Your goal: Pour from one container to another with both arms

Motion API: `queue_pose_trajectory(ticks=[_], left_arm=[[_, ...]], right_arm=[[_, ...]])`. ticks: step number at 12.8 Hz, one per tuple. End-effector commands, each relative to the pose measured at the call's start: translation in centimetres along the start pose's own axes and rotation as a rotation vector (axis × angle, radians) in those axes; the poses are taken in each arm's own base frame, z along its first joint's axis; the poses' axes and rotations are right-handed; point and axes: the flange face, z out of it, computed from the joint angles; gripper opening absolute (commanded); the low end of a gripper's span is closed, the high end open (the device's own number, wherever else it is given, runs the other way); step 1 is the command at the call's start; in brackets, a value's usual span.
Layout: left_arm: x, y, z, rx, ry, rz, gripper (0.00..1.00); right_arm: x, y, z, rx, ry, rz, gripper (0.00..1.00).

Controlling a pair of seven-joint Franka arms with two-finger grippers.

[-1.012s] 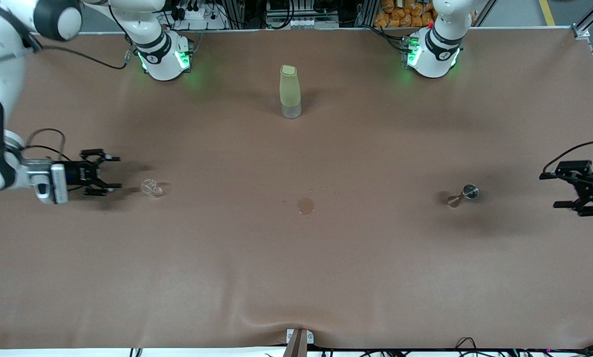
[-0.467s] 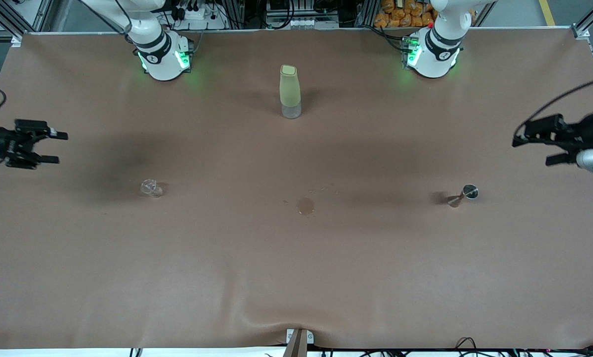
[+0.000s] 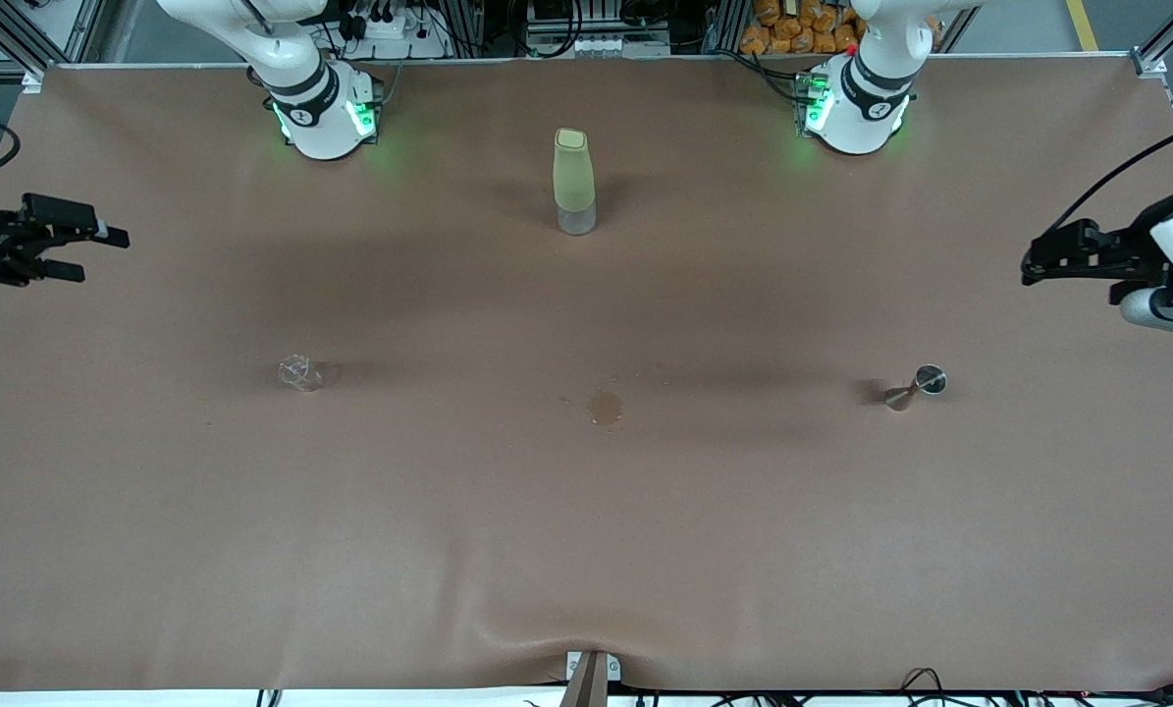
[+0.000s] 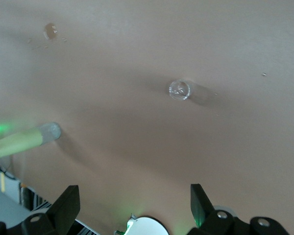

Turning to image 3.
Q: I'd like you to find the steel double-cone jigger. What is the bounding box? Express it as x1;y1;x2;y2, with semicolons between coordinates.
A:
885;363;948;413

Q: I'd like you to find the clear glass measuring cup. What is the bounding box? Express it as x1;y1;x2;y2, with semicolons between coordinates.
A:
277;353;324;392

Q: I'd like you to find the pale green shaker bottle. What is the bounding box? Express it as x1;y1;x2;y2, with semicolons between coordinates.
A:
553;128;598;237

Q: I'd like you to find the orange bread roll pile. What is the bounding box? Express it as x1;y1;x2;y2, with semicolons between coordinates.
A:
738;0;945;57

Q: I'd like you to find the white power strip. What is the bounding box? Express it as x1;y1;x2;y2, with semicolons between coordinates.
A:
336;0;428;42

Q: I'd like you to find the brown table mat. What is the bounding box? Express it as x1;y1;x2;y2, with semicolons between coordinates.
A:
0;54;1173;693

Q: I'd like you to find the brown stand pole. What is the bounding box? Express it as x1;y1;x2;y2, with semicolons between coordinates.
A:
559;653;609;707

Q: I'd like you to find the aluminium frame post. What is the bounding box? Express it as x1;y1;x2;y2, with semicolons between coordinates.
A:
1131;0;1173;129
0;0;106;94

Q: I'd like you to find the metal clamp bracket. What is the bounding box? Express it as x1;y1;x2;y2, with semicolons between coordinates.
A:
564;650;623;683

